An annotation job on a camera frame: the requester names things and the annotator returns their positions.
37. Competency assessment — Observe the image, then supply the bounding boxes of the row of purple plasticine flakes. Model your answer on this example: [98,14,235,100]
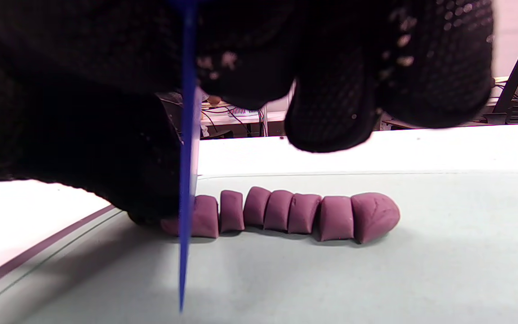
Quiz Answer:
[192,186,401,245]

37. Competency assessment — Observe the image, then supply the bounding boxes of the purple plasticine roll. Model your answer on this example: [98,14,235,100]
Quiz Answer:
[160,216,183,237]

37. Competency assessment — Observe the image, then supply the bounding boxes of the white plastic basket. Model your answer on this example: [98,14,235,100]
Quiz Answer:
[228,106,259,117]

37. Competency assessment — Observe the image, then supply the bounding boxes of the white desk with cables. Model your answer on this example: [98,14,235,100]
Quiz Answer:
[198,97,295,138]

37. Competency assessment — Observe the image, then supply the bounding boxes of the person's left hand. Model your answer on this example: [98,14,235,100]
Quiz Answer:
[0,45,183,225]

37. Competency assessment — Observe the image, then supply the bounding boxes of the blue plastic scraper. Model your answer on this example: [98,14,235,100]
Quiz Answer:
[169,0,203,313]

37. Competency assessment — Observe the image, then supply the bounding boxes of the person's right hand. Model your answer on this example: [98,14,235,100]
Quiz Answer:
[0,0,496,153]

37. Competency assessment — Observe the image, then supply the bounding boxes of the green cutting board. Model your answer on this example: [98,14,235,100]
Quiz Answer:
[0,170,518,324]

